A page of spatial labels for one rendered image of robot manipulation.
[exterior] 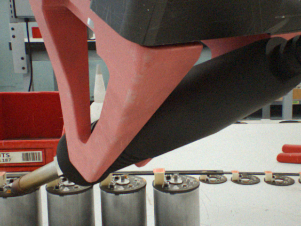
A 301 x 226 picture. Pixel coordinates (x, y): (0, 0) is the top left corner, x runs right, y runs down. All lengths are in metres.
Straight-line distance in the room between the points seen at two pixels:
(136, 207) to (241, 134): 0.37
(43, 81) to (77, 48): 4.63
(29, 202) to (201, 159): 0.28
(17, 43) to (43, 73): 2.18
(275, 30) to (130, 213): 0.14
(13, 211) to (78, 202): 0.03
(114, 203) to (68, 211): 0.02
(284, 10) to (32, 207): 0.17
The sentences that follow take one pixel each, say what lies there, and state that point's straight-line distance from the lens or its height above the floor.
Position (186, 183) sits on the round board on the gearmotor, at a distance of 0.27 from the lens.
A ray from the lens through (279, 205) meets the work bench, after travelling 0.42.
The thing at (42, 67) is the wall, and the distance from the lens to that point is 4.79.
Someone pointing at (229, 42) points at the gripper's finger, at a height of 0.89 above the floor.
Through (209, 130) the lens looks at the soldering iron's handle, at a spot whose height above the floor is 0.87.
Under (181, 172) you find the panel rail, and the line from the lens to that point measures 0.29.
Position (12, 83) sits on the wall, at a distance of 4.89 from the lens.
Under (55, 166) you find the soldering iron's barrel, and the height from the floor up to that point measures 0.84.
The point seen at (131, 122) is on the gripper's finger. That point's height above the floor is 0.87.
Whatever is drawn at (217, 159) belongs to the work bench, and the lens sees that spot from 0.53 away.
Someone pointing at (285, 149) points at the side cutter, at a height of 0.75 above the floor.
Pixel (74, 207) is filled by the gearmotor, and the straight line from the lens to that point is 0.27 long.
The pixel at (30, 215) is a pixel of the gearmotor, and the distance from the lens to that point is 0.28.
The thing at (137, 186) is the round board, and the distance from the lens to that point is 0.27.
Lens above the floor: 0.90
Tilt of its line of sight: 12 degrees down
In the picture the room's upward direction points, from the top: 2 degrees counter-clockwise
